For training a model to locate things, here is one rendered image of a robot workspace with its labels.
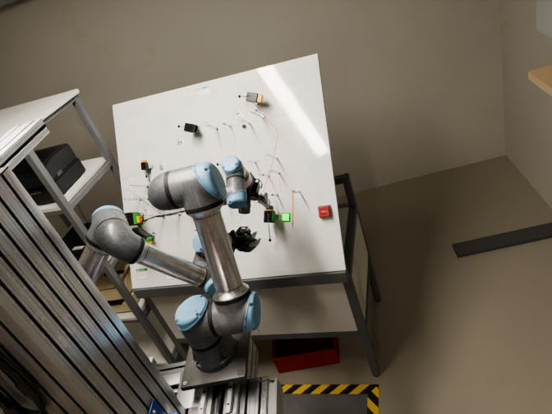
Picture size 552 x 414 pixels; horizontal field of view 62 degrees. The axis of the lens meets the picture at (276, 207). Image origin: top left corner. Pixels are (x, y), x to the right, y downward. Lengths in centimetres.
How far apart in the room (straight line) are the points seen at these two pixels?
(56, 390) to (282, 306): 145
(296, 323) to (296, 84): 124
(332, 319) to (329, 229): 54
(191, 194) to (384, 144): 287
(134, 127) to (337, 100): 177
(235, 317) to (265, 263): 87
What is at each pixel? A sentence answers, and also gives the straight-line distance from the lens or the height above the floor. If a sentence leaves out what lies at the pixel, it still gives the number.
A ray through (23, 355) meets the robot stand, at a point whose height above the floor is 171.
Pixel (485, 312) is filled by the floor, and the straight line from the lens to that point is 305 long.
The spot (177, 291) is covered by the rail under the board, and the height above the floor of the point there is 83.
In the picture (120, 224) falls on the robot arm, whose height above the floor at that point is 163.
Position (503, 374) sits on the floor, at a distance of 280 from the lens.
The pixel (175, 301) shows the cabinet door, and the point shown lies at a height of 72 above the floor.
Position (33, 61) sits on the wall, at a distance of 414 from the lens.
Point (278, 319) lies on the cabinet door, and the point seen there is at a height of 52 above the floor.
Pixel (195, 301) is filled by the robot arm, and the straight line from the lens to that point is 148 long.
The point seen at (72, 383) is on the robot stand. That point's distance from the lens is 119.
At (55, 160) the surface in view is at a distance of 253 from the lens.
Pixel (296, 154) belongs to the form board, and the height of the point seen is 132.
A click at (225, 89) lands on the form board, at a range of 239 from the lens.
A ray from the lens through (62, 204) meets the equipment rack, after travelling 240.
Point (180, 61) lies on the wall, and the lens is 375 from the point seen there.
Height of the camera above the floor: 231
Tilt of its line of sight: 32 degrees down
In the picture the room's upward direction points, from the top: 21 degrees counter-clockwise
